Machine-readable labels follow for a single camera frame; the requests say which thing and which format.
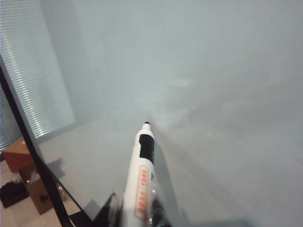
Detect white marker pen black cap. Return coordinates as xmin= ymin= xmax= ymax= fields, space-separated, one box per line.
xmin=122 ymin=121 xmax=157 ymax=227

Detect brown cardboard box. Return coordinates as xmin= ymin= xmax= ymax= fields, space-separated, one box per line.
xmin=18 ymin=159 xmax=61 ymax=215

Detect red flat box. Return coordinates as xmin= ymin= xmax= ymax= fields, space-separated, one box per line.
xmin=1 ymin=150 xmax=34 ymax=176

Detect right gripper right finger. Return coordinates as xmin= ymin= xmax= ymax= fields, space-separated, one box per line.
xmin=149 ymin=195 xmax=171 ymax=227

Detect whiteboard with black frame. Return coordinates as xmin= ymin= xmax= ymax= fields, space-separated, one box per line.
xmin=0 ymin=0 xmax=303 ymax=227

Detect black bag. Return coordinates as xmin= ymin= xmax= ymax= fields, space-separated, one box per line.
xmin=0 ymin=180 xmax=30 ymax=209

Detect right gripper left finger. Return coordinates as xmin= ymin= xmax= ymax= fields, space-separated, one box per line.
xmin=94 ymin=192 xmax=125 ymax=227

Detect white window blinds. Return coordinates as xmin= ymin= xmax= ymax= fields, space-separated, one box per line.
xmin=0 ymin=82 xmax=24 ymax=151

